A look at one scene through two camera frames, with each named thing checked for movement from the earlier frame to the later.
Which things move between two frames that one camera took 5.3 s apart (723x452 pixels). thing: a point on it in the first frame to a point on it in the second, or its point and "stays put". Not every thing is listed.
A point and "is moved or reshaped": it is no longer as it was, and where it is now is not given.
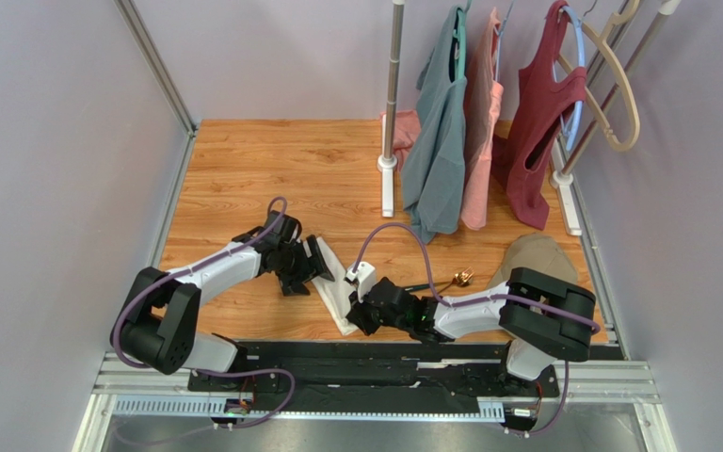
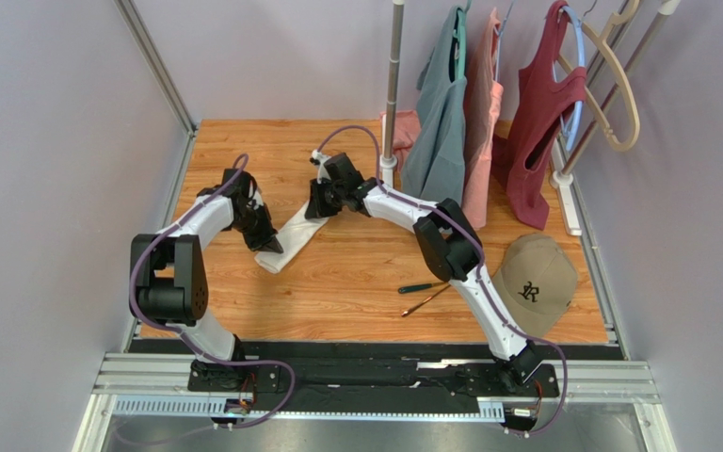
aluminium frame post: [162, 73] stays put
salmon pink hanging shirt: [482, 122] stays put
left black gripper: [314, 264] to [267, 233]
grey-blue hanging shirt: [433, 184] stays put
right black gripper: [364, 311] to [324, 199]
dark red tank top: [545, 92] stays put
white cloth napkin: [335, 294] is moved or reshaped
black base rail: [374, 378] stays put
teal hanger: [459, 36] stays put
